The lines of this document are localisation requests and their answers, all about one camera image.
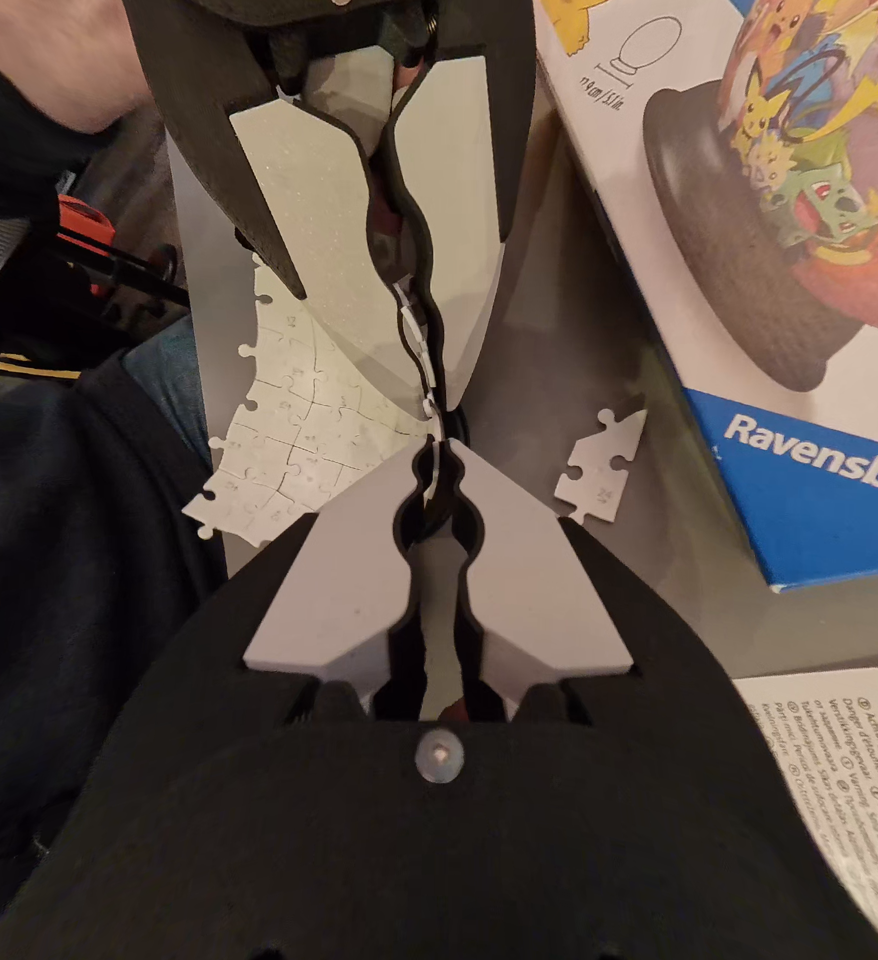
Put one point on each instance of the blue puzzle box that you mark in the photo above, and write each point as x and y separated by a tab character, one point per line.
821	487

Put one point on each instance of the red plastic object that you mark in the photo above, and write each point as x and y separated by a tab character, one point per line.
86	225

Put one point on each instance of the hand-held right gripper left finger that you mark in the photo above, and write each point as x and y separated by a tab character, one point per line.
334	592

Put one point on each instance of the person's left forearm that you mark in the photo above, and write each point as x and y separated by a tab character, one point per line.
48	52

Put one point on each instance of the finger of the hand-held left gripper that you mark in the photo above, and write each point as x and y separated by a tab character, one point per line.
311	202
461	187

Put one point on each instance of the white-backed puzzle piece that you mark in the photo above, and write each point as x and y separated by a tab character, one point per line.
604	472

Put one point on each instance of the person's jeans leg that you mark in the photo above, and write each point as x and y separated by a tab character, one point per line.
168	382

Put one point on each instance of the partly built puzzle ball shell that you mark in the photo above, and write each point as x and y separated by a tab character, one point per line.
296	435

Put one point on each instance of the white instruction sheet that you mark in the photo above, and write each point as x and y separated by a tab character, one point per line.
844	787

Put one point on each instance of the black metal frame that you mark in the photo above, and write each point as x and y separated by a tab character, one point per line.
48	315

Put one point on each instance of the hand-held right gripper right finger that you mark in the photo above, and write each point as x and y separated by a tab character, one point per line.
544	600

